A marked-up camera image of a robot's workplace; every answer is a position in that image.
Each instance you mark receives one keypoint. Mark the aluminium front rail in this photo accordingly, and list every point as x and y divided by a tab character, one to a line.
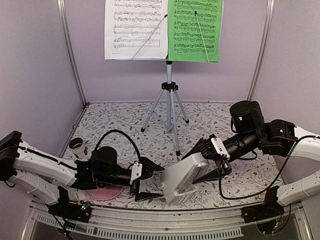
205	216

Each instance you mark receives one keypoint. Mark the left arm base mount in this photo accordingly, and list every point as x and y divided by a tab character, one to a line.
78	211

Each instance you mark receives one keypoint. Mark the pink plate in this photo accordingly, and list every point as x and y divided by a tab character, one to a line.
106	193

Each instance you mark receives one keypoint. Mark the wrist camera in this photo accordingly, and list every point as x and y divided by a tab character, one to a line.
219	147
136	172

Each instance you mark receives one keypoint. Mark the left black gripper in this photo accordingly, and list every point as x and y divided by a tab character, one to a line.
147	165

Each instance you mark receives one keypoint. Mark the left aluminium post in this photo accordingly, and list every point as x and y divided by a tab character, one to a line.
61	7

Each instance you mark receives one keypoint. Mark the white sheet music page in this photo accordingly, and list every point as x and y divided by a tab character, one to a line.
135	30

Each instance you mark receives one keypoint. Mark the light blue music stand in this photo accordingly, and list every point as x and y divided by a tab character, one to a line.
174	105

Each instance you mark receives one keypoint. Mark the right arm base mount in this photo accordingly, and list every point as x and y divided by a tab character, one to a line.
268	209

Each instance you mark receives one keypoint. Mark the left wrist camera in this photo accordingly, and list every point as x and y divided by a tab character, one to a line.
136	172

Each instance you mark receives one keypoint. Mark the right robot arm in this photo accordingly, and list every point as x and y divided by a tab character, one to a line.
275	138

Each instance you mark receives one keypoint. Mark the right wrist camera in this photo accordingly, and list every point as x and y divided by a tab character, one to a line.
219	147

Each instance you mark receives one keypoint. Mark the green sheet music page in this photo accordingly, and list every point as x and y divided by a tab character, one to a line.
194	30

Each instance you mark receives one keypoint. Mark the white wedge block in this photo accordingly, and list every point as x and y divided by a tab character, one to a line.
177	179

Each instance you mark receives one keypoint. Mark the small paper cup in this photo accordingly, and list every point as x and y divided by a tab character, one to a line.
78	148

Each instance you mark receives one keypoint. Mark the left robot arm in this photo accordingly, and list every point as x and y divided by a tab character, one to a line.
22	164

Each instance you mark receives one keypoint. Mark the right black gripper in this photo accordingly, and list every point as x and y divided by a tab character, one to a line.
203	146

